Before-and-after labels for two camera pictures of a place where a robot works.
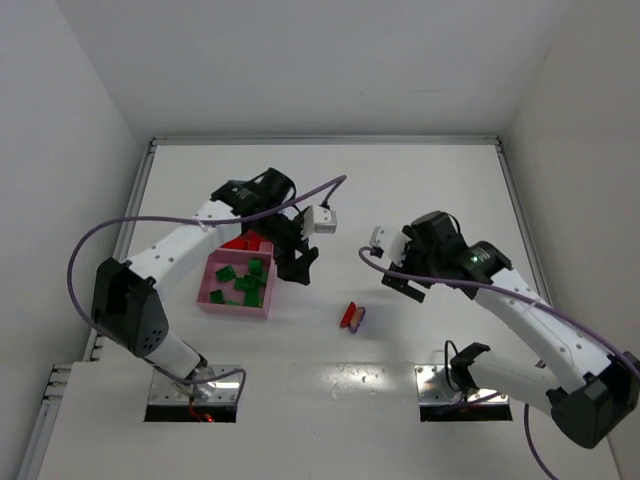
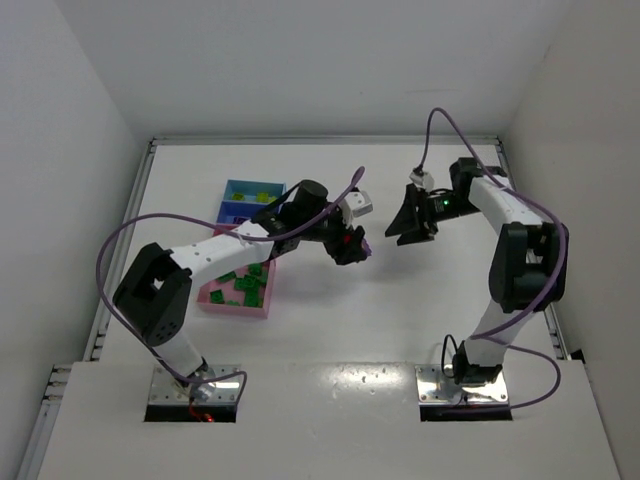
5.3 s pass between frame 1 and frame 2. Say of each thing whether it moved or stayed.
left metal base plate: stayed
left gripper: moved
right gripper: moved
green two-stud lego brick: stayed
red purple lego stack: moved
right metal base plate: stayed
